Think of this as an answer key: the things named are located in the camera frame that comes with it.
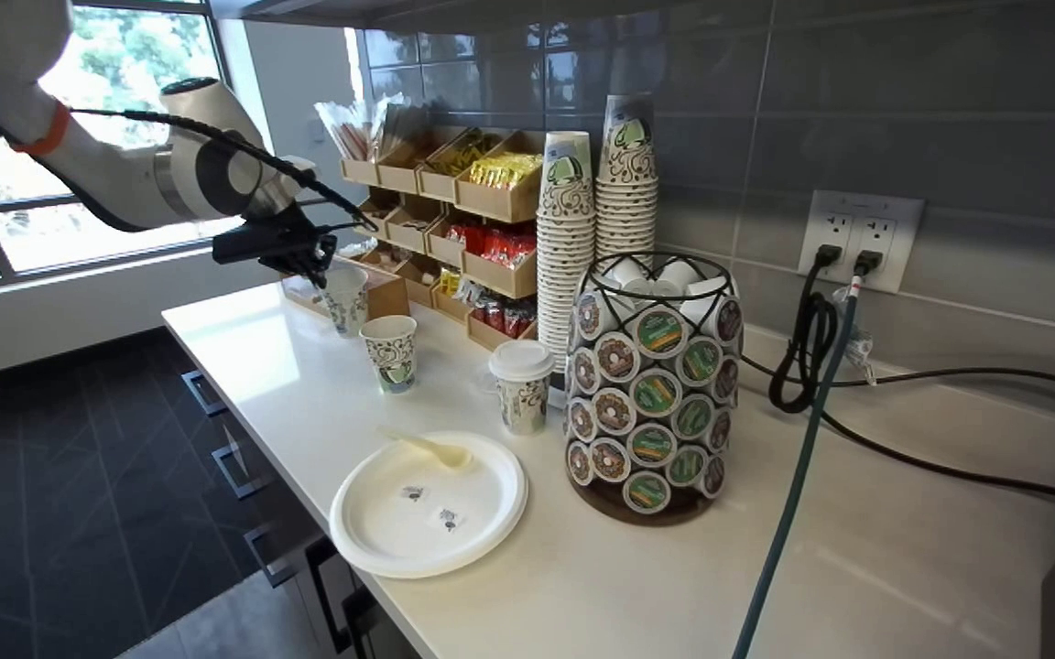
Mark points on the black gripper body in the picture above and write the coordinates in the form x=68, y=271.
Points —
x=269, y=241

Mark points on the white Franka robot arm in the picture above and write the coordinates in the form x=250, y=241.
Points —
x=127, y=168

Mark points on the open patterned paper cup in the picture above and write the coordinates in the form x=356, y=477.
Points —
x=393, y=357

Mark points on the paper cup with white lid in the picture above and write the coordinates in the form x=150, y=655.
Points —
x=521, y=390

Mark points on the wooden tea bag box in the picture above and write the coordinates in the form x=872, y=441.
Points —
x=386, y=295

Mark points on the clear bag of packets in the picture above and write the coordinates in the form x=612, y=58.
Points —
x=348, y=129

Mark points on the green and yellow packets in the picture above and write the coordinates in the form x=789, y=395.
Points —
x=458, y=152

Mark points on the wooden bin organizer rack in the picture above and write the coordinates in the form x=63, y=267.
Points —
x=483, y=204

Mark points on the red packets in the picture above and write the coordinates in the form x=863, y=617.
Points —
x=498, y=246

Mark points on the yellow sweetener packets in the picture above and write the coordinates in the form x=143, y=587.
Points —
x=507, y=168

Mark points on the tall stack of paper cups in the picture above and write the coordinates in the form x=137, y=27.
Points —
x=566, y=241
x=628, y=185

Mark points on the white paper plate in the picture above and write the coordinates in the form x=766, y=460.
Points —
x=430, y=506

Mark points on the white wall power outlet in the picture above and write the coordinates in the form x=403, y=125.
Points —
x=860, y=230

